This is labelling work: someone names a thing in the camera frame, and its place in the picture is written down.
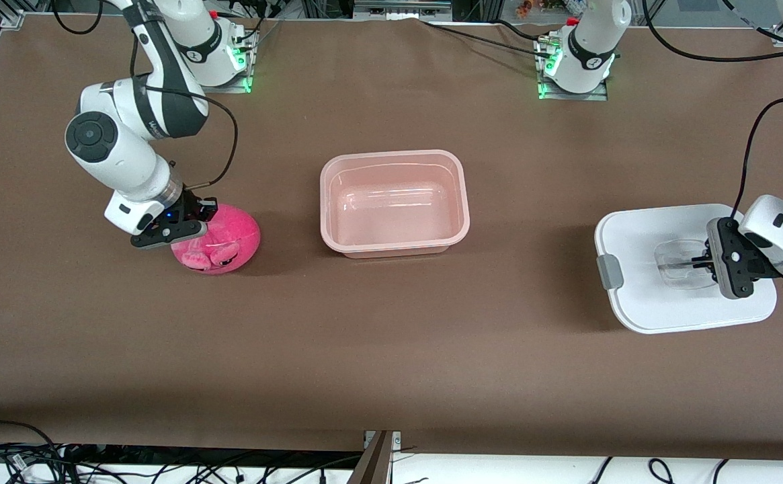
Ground pink plush toy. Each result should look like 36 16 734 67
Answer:
171 204 261 274

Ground white box lid grey clips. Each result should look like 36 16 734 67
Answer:
594 204 778 335

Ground pink plastic box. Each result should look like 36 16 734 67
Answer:
319 149 470 259

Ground brown table cover sheet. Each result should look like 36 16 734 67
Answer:
0 13 783 462

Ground metal equipment rack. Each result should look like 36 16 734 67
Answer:
354 0 454 21

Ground small colourful background objects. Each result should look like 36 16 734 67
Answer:
515 0 568 18

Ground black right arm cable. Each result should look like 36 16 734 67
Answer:
131 34 239 193

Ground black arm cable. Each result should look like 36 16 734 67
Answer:
731 97 783 219
131 34 239 193

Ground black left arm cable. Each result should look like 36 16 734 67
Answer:
731 97 783 219

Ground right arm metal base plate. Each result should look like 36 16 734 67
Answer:
181 27 259 94

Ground long black hanging cable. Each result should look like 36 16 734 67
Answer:
642 0 783 64

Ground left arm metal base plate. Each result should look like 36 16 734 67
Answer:
537 37 610 102

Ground thin black cable loop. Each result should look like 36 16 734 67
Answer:
51 0 104 36

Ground black cable on table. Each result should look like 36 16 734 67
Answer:
421 19 554 58

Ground aluminium frame post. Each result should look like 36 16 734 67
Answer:
347 430 403 484

